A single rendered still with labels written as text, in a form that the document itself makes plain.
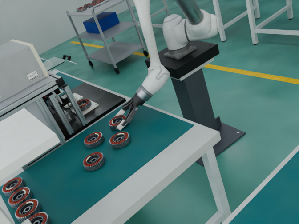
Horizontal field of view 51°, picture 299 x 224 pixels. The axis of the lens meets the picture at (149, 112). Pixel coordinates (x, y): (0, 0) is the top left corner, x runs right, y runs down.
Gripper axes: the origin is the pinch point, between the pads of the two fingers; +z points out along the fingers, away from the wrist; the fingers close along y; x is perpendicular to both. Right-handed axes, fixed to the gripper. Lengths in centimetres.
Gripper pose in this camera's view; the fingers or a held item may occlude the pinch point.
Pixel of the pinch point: (118, 122)
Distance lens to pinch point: 187.1
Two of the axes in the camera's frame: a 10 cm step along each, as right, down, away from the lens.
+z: -6.5, 7.2, 2.4
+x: -7.4, -5.3, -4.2
